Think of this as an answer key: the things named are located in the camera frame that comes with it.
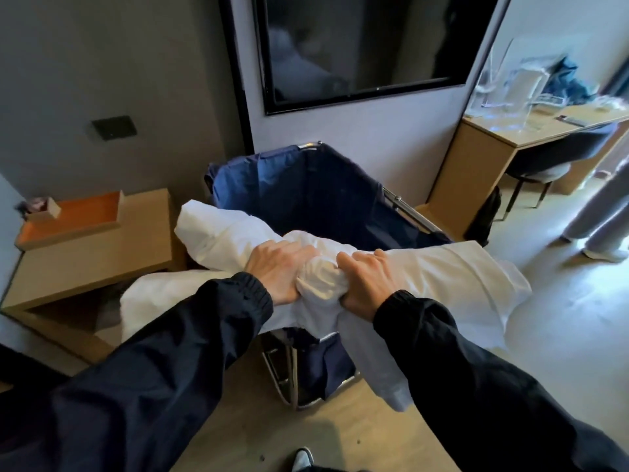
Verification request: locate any person's left hand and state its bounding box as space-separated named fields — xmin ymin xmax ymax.
xmin=244 ymin=240 xmax=320 ymax=306

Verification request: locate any white duvet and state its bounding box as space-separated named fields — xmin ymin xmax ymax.
xmin=174 ymin=199 xmax=531 ymax=349

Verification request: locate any light wooden desk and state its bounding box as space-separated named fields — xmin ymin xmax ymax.
xmin=415 ymin=105 xmax=629 ymax=241

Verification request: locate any small box with sachets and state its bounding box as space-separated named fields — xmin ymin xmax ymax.
xmin=17 ymin=196 xmax=62 ymax=222

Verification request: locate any navy blue fabric laundry bag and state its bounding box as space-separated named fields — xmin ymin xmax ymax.
xmin=205 ymin=142 xmax=451 ymax=404

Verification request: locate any black metal chair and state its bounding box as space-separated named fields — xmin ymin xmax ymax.
xmin=501 ymin=122 xmax=618 ymax=222

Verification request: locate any person's left forearm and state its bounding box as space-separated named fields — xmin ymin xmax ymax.
xmin=0 ymin=271 xmax=275 ymax=472

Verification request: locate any person's right hand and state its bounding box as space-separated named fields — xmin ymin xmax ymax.
xmin=335 ymin=248 xmax=405 ymax=323

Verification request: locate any dark wall switch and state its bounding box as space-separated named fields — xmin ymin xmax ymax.
xmin=90 ymin=115 xmax=138 ymax=142

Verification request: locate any black wall television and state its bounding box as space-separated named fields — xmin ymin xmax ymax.
xmin=253 ymin=0 xmax=512 ymax=116

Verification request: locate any white bed sheet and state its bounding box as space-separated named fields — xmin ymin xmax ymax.
xmin=120 ymin=258 xmax=413 ymax=414

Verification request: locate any dark grey backpack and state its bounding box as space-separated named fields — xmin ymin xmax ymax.
xmin=464 ymin=185 xmax=503 ymax=247

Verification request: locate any clear acrylic organizer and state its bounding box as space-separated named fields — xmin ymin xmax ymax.
xmin=464 ymin=36 xmax=566 ymax=133

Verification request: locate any person's right forearm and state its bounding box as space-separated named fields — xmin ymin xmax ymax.
xmin=372 ymin=289 xmax=629 ymax=472

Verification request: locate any person's left shoe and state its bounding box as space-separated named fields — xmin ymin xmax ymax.
xmin=291 ymin=446 xmax=315 ymax=472

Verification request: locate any small wooden side table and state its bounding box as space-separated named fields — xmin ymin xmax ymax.
xmin=0 ymin=189 xmax=187 ymax=364

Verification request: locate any chrome metal cart frame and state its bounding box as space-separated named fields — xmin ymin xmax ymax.
xmin=204 ymin=141 xmax=453 ymax=411

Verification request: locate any blue crumpled garment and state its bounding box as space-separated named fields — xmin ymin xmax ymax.
xmin=543 ymin=56 xmax=598 ymax=106

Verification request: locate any orange tray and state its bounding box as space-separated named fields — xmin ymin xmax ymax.
xmin=14 ymin=191 xmax=124 ymax=251

